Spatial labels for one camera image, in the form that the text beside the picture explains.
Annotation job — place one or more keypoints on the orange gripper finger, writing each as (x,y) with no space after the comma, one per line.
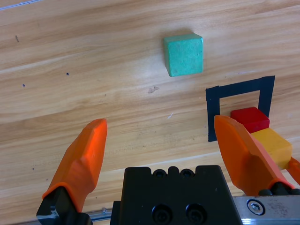
(246,159)
(82,161)
(295,170)

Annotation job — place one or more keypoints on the yellow wooden block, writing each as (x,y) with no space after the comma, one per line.
(274,145)

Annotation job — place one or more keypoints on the red wooden block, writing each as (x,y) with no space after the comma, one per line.
(250,117)

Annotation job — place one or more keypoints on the green wooden block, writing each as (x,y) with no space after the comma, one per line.
(185,56)

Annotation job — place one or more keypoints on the black tape square outline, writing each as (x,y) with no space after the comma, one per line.
(243,87)

